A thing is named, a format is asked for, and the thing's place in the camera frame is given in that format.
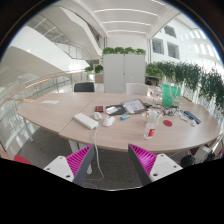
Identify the clear glass jug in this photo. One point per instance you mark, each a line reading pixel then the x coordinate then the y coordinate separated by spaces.
pixel 157 95

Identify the small clear wrapped packet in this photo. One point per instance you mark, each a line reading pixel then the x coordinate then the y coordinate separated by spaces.
pixel 194 123

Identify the ceiling light strips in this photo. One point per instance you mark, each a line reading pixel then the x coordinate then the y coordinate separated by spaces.
pixel 126 22

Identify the green hedge plants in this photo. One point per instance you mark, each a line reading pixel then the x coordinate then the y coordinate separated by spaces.
pixel 193 75

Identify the wooden handrail glass railing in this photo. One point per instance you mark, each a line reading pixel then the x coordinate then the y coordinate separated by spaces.
pixel 43 80

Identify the dark blue keyboard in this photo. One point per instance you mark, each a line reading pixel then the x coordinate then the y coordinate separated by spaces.
pixel 192 117

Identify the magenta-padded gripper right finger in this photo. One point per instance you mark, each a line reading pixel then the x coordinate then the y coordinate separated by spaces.
pixel 165 165

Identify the small red-black case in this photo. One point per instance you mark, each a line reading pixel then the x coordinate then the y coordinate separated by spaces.
pixel 99 109

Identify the white paper sheet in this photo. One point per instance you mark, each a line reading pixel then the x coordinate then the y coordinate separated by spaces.
pixel 50 102

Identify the white cabinet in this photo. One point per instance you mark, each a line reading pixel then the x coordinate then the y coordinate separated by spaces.
pixel 123 75

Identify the printed booklet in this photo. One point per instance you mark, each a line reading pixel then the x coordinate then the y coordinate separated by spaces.
pixel 134 106

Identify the small blue-green tube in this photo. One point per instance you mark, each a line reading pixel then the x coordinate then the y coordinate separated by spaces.
pixel 125 117

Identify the white flat packet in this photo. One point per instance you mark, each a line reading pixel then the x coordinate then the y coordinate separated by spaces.
pixel 184 118

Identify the flat round red coaster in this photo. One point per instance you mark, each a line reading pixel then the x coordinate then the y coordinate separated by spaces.
pixel 167 123

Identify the black chair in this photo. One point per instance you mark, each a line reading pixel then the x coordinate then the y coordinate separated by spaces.
pixel 84 87

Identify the clear plastic water bottle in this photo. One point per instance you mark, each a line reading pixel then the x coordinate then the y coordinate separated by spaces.
pixel 150 129

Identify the black notebook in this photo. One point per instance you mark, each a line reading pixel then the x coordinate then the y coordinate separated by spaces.
pixel 116 110

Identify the red chair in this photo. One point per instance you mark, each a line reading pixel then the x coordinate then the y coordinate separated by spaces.
pixel 21 159

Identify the green plants on cabinet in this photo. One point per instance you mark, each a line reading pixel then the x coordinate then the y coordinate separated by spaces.
pixel 123 50

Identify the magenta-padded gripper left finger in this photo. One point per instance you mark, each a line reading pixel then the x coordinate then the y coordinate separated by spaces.
pixel 60 166

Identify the white computer mouse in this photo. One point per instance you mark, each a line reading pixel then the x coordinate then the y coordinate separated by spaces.
pixel 108 121

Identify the small grey-white mouse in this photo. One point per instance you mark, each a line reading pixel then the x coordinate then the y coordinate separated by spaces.
pixel 97 116

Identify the potted green plants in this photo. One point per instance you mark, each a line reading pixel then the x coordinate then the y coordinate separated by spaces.
pixel 98 69

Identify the green tote bag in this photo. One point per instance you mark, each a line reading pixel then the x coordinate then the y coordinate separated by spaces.
pixel 170 96

